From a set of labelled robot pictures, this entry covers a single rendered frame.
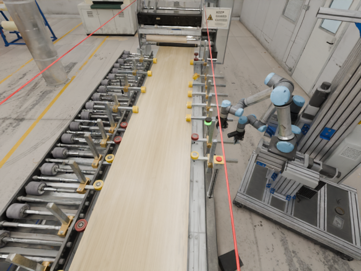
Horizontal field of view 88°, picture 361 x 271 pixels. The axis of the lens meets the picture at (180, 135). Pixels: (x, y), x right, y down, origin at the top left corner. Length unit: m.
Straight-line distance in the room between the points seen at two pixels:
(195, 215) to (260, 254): 0.97
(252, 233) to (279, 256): 0.32
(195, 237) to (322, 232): 1.41
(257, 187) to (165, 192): 1.36
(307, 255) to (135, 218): 1.90
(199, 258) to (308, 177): 1.10
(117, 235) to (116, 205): 0.22
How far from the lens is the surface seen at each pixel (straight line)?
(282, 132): 1.60
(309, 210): 2.70
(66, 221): 1.70
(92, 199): 1.90
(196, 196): 1.87
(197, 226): 1.76
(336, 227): 2.76
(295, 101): 2.16
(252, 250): 2.48
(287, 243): 2.65
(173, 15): 4.02
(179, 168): 1.69
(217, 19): 3.99
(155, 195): 1.56
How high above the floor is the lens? 2.27
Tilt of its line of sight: 44 degrees down
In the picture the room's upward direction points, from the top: 1 degrees clockwise
